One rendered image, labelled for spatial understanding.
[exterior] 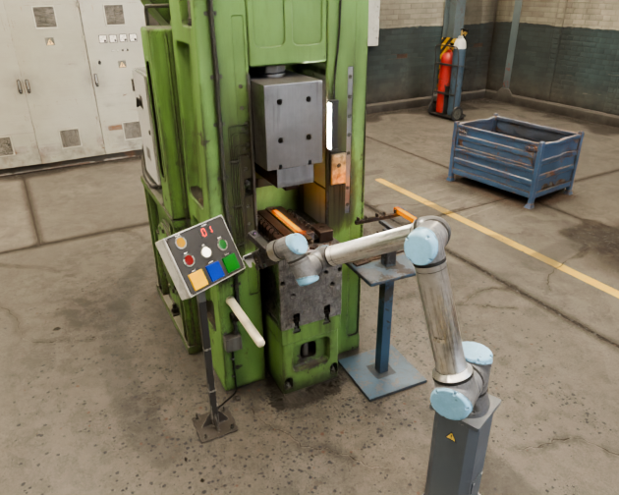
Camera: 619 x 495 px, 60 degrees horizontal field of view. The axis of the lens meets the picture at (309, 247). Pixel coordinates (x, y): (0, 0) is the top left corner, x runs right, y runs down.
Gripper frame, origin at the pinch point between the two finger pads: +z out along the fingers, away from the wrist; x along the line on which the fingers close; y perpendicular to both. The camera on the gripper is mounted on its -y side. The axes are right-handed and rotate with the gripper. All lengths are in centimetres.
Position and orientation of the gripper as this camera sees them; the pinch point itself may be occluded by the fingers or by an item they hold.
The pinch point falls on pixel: (244, 256)
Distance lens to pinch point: 243.7
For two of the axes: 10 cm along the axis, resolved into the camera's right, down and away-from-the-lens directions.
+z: -6.8, 2.2, 7.0
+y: 4.0, 9.1, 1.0
